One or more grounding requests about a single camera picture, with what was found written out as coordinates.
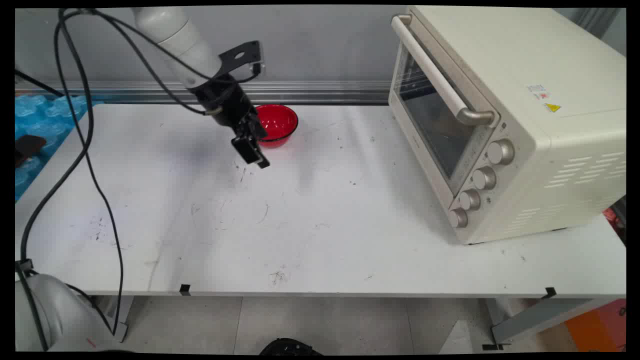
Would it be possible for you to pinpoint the silver oven knob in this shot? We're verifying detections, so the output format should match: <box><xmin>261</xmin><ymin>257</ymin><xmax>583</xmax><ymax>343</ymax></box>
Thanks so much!
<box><xmin>472</xmin><ymin>166</ymin><xmax>498</xmax><ymax>191</ymax></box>
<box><xmin>458</xmin><ymin>188</ymin><xmax>482</xmax><ymax>212</ymax></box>
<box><xmin>447</xmin><ymin>207</ymin><xmax>469</xmax><ymax>230</ymax></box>
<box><xmin>486</xmin><ymin>139</ymin><xmax>516</xmax><ymax>166</ymax></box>

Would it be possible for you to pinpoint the black round floor object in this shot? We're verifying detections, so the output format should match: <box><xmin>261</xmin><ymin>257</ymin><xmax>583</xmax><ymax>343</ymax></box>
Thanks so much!
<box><xmin>258</xmin><ymin>338</ymin><xmax>323</xmax><ymax>356</ymax></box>

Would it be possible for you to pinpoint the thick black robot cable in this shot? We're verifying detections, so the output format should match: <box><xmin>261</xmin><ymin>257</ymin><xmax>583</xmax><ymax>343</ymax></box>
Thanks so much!
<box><xmin>16</xmin><ymin>7</ymin><xmax>96</xmax><ymax>352</ymax></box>

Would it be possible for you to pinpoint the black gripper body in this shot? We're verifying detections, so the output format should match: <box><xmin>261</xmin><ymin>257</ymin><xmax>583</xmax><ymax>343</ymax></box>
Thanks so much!
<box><xmin>189</xmin><ymin>74</ymin><xmax>260</xmax><ymax>132</ymax></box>

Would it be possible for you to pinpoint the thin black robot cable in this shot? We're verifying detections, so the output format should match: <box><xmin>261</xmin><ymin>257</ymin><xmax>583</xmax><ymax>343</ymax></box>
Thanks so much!
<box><xmin>54</xmin><ymin>10</ymin><xmax>126</xmax><ymax>337</ymax></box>

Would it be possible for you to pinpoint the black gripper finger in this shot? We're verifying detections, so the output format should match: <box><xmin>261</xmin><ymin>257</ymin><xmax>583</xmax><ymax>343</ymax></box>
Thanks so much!
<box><xmin>247</xmin><ymin>112</ymin><xmax>271</xmax><ymax>170</ymax></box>
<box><xmin>230</xmin><ymin>117</ymin><xmax>264</xmax><ymax>166</ymax></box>

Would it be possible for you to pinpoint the red object behind oven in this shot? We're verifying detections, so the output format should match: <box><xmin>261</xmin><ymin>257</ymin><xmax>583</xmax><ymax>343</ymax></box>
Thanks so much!
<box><xmin>602</xmin><ymin>206</ymin><xmax>627</xmax><ymax>246</ymax></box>

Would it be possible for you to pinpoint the cream toaster oven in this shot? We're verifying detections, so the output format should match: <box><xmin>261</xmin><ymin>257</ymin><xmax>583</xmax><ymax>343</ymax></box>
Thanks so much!
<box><xmin>388</xmin><ymin>6</ymin><xmax>627</xmax><ymax>246</ymax></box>

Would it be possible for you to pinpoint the red plastic bowl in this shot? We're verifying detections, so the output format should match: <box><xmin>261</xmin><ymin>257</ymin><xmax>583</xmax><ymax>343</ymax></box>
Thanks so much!
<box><xmin>252</xmin><ymin>103</ymin><xmax>300</xmax><ymax>149</ymax></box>

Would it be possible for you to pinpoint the dark brown object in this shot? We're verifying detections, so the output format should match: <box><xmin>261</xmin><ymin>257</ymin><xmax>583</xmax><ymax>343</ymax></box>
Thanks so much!
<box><xmin>15</xmin><ymin>134</ymin><xmax>48</xmax><ymax>168</ymax></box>

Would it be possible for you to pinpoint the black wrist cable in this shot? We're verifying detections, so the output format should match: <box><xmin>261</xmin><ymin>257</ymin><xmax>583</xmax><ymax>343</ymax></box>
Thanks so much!
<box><xmin>92</xmin><ymin>7</ymin><xmax>263</xmax><ymax>117</ymax></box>

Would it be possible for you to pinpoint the aluminium profile rail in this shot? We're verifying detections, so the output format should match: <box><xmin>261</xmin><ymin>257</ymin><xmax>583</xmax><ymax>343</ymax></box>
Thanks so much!
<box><xmin>15</xmin><ymin>81</ymin><xmax>394</xmax><ymax>106</ymax></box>

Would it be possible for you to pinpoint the black background cable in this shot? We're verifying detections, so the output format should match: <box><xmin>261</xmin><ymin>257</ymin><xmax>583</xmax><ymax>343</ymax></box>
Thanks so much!
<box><xmin>15</xmin><ymin>69</ymin><xmax>65</xmax><ymax>98</ymax></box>

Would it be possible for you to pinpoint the blue bubble wrap sheet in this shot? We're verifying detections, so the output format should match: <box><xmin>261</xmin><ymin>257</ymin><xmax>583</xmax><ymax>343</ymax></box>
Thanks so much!
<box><xmin>15</xmin><ymin>94</ymin><xmax>104</xmax><ymax>202</ymax></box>

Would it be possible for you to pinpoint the grey metal table leg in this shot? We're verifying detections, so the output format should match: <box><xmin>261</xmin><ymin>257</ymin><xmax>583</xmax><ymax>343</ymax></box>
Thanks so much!
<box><xmin>482</xmin><ymin>298</ymin><xmax>603</xmax><ymax>351</ymax></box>

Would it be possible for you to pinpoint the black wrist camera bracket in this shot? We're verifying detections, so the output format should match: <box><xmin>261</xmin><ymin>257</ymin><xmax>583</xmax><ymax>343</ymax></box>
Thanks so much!
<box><xmin>217</xmin><ymin>40</ymin><xmax>265</xmax><ymax>84</ymax></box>

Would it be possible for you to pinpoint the orange box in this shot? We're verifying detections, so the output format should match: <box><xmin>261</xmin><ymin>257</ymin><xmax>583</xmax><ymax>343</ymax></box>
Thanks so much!
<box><xmin>564</xmin><ymin>298</ymin><xmax>627</xmax><ymax>353</ymax></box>

